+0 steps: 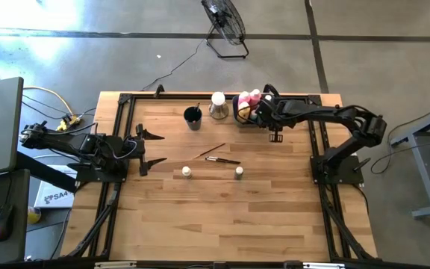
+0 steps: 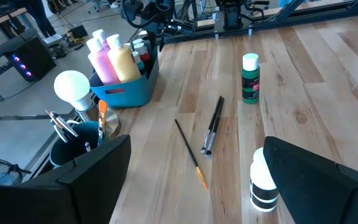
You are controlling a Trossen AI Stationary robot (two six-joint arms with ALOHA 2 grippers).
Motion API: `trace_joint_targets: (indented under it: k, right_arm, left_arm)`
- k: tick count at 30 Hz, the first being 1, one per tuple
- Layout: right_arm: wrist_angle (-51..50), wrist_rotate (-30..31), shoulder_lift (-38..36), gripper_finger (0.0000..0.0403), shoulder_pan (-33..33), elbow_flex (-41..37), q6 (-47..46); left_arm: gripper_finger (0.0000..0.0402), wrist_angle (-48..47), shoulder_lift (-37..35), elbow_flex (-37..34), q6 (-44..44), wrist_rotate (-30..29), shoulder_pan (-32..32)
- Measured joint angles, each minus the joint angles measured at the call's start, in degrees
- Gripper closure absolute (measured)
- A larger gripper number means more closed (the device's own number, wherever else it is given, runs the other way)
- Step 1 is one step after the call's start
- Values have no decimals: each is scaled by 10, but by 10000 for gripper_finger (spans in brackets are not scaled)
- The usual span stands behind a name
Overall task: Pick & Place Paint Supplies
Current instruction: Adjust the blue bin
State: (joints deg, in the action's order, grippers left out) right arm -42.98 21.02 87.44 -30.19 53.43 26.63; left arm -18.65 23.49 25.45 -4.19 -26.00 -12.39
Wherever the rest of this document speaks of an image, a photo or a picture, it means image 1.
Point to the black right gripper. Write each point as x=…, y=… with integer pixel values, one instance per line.
x=273, y=112

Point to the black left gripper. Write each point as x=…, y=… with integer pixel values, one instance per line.
x=141, y=149

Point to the large pink paint bottle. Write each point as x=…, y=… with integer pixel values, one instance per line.
x=255, y=95
x=243, y=97

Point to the large yellow paint bottle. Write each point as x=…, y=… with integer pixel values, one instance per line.
x=243, y=110

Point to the white paint bottle black label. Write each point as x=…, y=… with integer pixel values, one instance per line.
x=186, y=172

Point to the teal ribbed plastic cup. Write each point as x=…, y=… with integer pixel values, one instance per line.
x=192, y=125

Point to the paint brushes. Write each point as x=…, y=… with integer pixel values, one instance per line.
x=209, y=151

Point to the black paintbrush silver ferrule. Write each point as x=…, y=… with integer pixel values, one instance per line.
x=197, y=107

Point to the black paintbrush dark bristles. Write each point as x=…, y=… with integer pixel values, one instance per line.
x=226, y=161

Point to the small dark paint bottle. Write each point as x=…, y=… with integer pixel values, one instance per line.
x=239, y=172

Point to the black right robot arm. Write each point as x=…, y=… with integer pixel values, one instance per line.
x=330, y=112

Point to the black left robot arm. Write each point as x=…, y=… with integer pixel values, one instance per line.
x=69, y=142

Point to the teal plastic storage bin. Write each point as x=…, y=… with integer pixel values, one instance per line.
x=237, y=124

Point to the yellow power plug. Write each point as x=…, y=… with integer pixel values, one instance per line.
x=67, y=122

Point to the black floor fan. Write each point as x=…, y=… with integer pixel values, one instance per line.
x=224, y=22

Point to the white printed box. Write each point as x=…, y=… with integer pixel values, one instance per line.
x=56, y=196

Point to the yellow round object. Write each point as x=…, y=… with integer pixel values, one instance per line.
x=34, y=215

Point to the dark desk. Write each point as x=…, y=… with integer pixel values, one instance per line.
x=13, y=187

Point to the grey metal stand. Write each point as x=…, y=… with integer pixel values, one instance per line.
x=424, y=172

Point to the black computer mouse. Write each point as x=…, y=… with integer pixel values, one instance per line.
x=1, y=224

